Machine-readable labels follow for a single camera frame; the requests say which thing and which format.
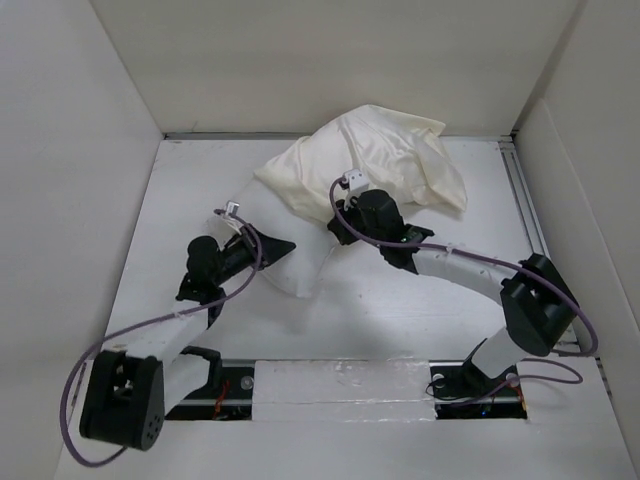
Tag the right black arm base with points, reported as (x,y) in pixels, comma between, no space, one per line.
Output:
(463,392)

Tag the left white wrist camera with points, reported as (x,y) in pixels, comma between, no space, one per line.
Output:
(229,214)

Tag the aluminium rail right side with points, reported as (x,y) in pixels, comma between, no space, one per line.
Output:
(523,199)

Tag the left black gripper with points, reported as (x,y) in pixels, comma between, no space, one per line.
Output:
(273,249)

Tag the white pillow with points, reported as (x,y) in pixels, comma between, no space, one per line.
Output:
(298,272)

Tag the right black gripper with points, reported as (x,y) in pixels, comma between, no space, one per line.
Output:
(340,232)

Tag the cream pillowcase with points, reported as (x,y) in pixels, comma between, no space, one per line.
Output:
(399,152)

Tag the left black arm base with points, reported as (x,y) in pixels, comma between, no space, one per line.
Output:
(206,387)

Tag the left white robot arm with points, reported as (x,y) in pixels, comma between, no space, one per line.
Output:
(131,391)

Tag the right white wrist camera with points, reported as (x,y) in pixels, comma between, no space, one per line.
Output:
(354,182)

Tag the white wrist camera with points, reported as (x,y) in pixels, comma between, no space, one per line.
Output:
(354,182)
(229,214)

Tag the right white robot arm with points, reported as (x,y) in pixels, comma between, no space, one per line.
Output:
(537,305)

